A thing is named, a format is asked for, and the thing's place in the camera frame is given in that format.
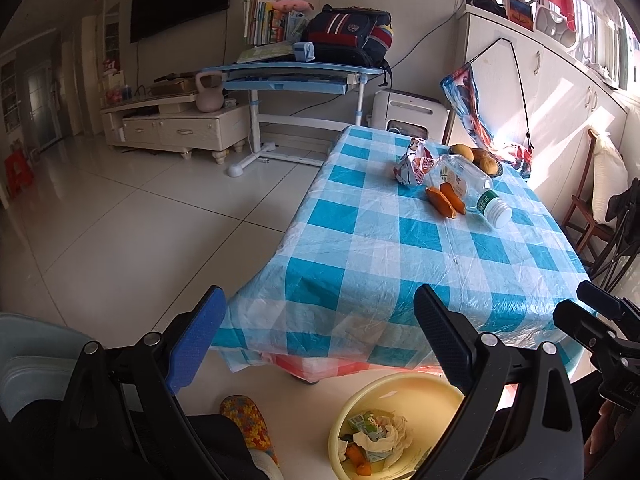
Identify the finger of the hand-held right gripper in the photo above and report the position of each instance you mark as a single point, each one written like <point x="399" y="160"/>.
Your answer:
<point x="580" y="325"/>
<point x="600" y="300"/>

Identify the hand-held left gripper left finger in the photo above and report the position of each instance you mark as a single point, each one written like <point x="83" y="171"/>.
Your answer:
<point x="195" y="345"/>

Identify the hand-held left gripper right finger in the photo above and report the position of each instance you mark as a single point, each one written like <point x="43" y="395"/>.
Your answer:
<point x="445" y="340"/>

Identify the yellow plastic waste bin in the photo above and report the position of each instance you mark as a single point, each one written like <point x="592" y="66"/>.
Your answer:
<point x="430" y="400"/>

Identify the white tissue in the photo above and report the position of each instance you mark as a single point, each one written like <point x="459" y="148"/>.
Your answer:
<point x="399" y="430"/>

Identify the green white drink carton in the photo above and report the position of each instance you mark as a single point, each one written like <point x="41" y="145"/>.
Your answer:
<point x="367" y="421"/>
<point x="377" y="455"/>

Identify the small orange peel piece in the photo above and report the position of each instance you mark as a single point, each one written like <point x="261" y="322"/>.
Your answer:
<point x="363" y="469"/>
<point x="355" y="452"/>

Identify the person's right hand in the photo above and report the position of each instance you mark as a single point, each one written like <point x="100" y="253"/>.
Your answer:
<point x="600" y="435"/>

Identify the blue white checked tablecloth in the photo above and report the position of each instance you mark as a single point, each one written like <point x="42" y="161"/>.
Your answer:
<point x="390" y="270"/>

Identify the colourful patterned slipper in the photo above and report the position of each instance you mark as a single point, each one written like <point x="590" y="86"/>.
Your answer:
<point x="245" y="420"/>

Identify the wooden chair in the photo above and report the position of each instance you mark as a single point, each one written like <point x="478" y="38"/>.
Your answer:
<point x="580" y="210"/>

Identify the red checked tablecloth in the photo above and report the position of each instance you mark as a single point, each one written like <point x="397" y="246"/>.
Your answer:
<point x="350" y="366"/>

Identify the white cushion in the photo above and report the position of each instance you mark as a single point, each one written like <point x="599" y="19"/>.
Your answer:
<point x="610" y="180"/>

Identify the crumpled white paper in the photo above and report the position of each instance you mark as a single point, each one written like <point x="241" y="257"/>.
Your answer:
<point x="372" y="441"/>

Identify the long orange peel piece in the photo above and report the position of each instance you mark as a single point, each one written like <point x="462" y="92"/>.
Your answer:
<point x="440" y="202"/>

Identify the clear plastic bottle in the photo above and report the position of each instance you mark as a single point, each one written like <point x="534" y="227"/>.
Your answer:
<point x="465" y="180"/>

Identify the dark fruit plate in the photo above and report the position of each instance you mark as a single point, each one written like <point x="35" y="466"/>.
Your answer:
<point x="496" y="174"/>

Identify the grey plastic chair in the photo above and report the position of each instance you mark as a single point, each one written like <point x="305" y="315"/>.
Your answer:
<point x="30" y="360"/>

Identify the red white snack wrapper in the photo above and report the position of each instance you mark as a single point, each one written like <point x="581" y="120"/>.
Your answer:
<point x="415" y="167"/>

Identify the yellow brown fruit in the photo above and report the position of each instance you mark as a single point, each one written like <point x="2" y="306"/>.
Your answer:
<point x="487" y="165"/>
<point x="482" y="155"/>
<point x="460" y="151"/>

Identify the white television cabinet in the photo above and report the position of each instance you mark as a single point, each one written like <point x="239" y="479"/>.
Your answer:
<point x="175" y="130"/>

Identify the printed colourful bag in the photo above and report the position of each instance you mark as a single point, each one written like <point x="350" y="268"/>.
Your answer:
<point x="475" y="110"/>

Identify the white air purifier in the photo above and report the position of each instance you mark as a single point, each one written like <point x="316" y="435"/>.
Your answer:
<point x="410" y="110"/>

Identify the red plastic stool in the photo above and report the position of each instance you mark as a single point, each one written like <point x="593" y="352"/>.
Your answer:
<point x="19" y="172"/>

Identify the pink kettlebell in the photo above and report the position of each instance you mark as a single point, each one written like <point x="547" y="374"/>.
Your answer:
<point x="209" y="97"/>

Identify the brown flat box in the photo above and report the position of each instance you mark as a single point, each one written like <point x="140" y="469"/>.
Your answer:
<point x="172" y="86"/>

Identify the blue study desk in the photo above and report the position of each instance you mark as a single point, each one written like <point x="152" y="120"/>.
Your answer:
<point x="280" y="67"/>

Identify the printed box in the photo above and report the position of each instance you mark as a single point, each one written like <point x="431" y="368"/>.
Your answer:
<point x="520" y="10"/>

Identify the light blue pencil sharpener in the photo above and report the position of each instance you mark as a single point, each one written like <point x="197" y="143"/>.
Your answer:
<point x="304" y="51"/>

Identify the black bag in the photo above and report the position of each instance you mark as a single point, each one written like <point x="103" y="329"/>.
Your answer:
<point x="485" y="4"/>

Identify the dark striped backpack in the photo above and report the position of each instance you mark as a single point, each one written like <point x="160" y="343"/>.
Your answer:
<point x="345" y="30"/>

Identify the row of books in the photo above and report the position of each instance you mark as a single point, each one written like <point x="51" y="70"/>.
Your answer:
<point x="265" y="22"/>

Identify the pink plush toy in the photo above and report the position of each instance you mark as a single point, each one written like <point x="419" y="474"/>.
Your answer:
<point x="292" y="5"/>

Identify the black folding frame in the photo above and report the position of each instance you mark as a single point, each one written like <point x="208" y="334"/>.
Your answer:
<point x="622" y="220"/>

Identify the white wall cabinet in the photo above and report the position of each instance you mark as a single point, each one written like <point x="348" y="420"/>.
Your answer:
<point x="560" y="90"/>

